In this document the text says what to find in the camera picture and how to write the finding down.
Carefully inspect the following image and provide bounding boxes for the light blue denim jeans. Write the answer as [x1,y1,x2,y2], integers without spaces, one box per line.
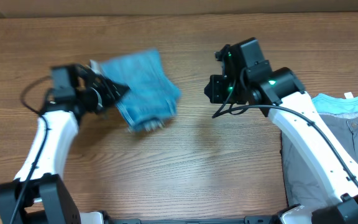
[90,49,181,132]

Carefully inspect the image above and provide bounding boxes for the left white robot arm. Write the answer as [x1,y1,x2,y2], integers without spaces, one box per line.
[0,64,130,223]

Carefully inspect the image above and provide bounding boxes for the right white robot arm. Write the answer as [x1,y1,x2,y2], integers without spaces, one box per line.
[204,38,358,223]

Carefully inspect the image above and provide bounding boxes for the light blue folded garment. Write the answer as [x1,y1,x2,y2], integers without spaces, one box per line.
[312,92,358,114]

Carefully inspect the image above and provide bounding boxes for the grey folded garment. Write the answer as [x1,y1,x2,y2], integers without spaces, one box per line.
[275,113,358,210]

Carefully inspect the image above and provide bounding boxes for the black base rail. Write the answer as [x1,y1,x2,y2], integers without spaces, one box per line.
[108,215,279,224]

